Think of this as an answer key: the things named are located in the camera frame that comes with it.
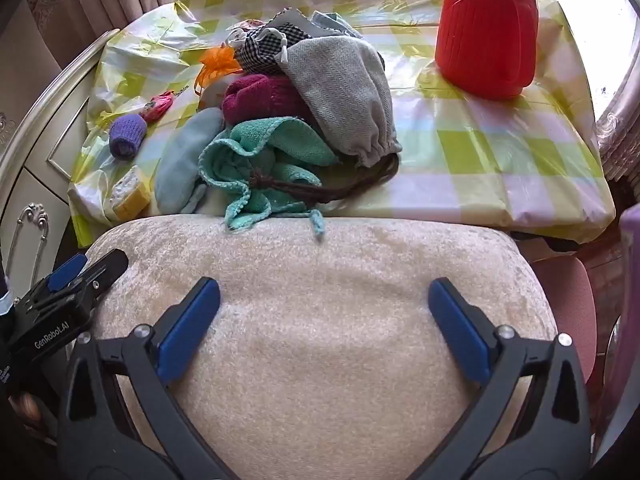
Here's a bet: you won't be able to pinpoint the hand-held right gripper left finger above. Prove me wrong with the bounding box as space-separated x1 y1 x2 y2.
57 276 246 480

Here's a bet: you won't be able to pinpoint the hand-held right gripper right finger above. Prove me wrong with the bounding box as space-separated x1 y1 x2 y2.
427 276 593 480

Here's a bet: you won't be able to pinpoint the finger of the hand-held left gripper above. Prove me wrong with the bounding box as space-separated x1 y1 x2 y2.
46 253 90 293
65 249 130 311

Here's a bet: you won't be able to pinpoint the yellow and white sponge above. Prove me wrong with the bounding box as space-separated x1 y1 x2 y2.
107 165 152 221

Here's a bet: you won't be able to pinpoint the blue-grey cloth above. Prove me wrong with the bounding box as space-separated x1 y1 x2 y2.
154 107 226 215

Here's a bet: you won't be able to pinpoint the purple knit sock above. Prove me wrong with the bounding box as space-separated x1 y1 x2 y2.
109 114 147 160

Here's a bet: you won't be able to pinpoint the pink plush keychain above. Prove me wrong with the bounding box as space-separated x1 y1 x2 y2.
140 89 176 122

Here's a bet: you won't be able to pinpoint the brown braided hair tie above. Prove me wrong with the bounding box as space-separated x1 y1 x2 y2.
250 152 401 208

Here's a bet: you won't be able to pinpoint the teal towel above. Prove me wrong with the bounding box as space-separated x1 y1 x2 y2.
198 116 341 248

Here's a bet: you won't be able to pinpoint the magenta knit hat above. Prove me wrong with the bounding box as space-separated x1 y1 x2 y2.
221 74 321 128

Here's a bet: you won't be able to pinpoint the orange ribbon flower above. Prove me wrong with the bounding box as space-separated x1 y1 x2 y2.
195 46 241 93

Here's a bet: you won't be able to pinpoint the grey herringbone sleeve cover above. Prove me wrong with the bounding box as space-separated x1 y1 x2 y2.
275 35 403 170

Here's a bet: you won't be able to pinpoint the black white gingham pouch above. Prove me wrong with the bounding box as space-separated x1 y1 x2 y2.
226 20 317 77

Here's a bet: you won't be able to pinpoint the white ornate cabinet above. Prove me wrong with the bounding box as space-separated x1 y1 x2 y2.
0 27 121 281

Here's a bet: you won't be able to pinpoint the beige plush cushion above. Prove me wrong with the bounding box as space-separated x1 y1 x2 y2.
85 212 558 480

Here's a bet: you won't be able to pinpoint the checkered plastic tablecloth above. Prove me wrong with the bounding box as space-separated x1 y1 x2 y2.
67 0 617 248

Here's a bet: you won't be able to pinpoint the red thermos jug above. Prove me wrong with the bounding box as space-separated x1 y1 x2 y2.
434 0 540 101

